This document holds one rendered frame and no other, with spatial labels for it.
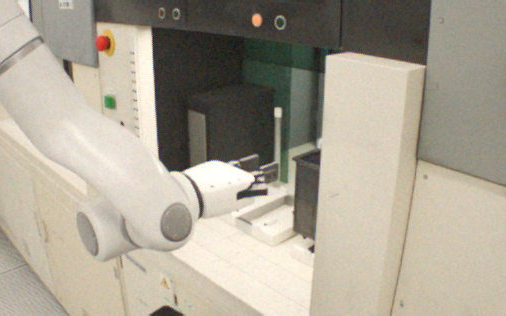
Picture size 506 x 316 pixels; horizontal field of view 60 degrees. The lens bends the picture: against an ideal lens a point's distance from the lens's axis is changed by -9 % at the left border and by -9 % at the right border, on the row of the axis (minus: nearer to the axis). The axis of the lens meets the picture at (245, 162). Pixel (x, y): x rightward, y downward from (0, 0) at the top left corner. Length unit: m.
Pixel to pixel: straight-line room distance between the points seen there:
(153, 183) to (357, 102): 0.27
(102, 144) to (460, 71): 0.42
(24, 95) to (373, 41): 0.44
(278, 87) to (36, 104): 0.99
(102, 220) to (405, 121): 0.39
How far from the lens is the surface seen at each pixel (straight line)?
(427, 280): 0.70
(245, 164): 0.81
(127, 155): 0.55
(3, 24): 0.59
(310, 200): 1.05
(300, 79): 1.79
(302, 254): 1.13
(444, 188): 0.64
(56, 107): 0.59
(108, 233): 0.61
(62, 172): 1.78
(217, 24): 0.85
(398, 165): 0.60
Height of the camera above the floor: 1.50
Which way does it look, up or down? 22 degrees down
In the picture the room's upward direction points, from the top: straight up
